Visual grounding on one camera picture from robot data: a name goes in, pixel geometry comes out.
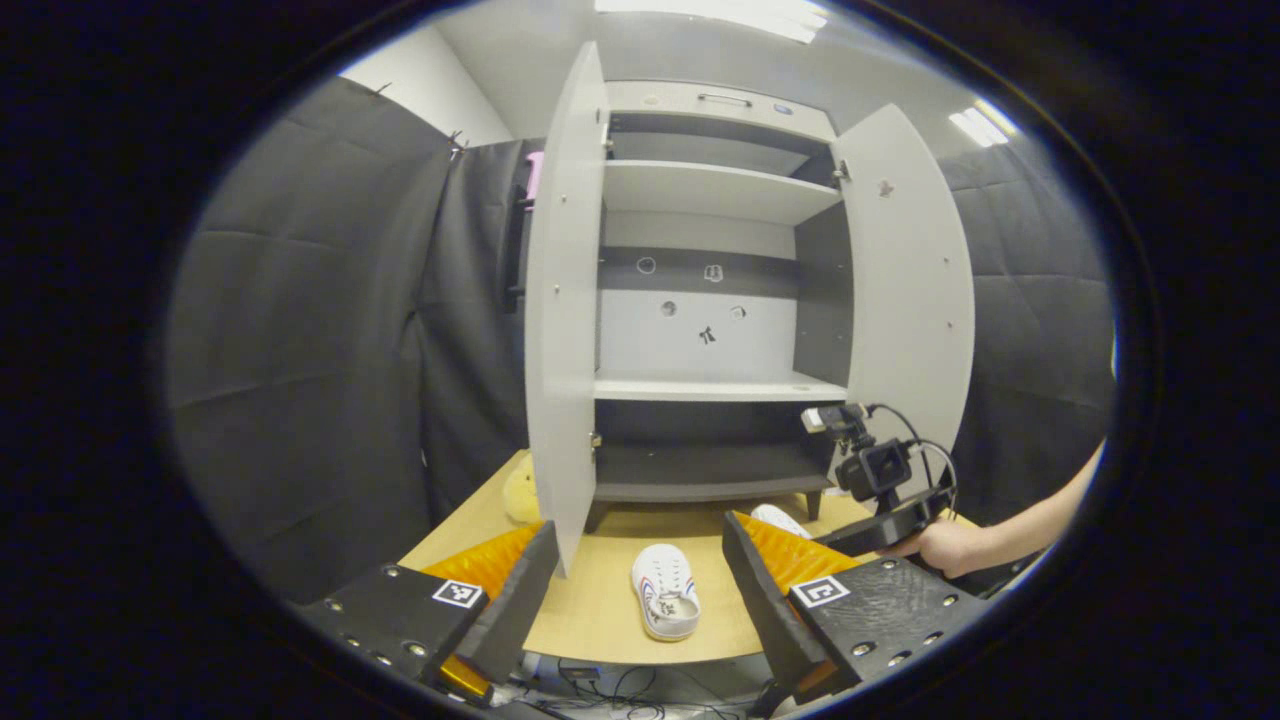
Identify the large ceiling light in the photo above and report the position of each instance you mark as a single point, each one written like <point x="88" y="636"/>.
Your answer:
<point x="720" y="15"/>

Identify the white shoe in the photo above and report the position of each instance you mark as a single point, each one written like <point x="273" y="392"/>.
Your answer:
<point x="665" y="590"/>
<point x="782" y="517"/>

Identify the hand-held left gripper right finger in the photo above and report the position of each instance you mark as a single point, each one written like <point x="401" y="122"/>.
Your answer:
<point x="760" y="600"/>

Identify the grey shoe cabinet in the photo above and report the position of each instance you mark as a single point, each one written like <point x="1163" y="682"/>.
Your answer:
<point x="710" y="190"/>

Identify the small ceiling light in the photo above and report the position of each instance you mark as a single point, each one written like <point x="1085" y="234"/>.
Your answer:
<point x="982" y="124"/>

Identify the grey shoe cabinet door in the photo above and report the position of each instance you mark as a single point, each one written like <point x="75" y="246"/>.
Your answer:
<point x="910" y="300"/>
<point x="565" y="330"/>

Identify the yellow plush toy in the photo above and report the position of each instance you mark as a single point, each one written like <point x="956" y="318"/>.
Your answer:
<point x="520" y="495"/>

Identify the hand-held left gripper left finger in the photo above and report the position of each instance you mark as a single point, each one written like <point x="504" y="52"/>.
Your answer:
<point x="525" y="600"/>

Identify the black backdrop cloth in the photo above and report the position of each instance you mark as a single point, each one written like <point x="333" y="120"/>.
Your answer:
<point x="300" y="330"/>

